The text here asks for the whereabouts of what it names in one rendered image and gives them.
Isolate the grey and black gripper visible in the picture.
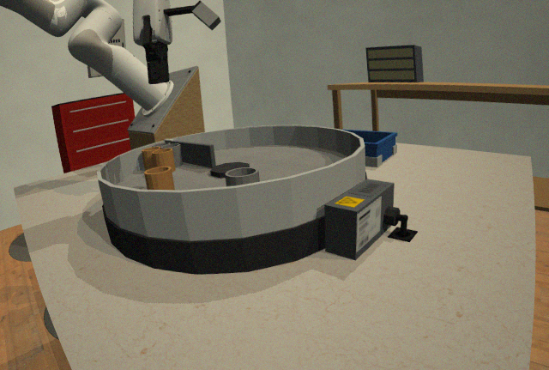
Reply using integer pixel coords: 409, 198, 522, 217
133, 0, 172, 84

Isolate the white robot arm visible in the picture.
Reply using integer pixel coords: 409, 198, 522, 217
0, 0, 220, 118

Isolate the bronze bushing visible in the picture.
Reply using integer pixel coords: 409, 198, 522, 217
142, 147, 161, 171
144, 167, 175, 190
152, 149, 176, 172

